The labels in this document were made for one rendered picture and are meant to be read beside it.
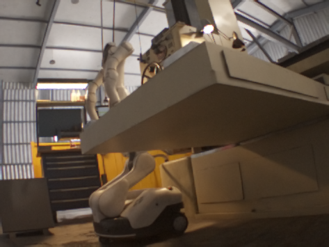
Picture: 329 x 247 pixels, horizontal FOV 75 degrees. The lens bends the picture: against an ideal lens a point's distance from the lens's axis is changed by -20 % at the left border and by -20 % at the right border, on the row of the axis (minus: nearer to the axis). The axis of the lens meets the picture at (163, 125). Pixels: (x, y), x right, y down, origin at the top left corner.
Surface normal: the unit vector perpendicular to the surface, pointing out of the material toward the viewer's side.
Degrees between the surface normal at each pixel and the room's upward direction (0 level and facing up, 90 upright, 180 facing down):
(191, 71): 90
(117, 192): 90
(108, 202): 90
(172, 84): 90
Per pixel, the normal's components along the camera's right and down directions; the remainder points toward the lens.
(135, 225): 0.52, -0.25
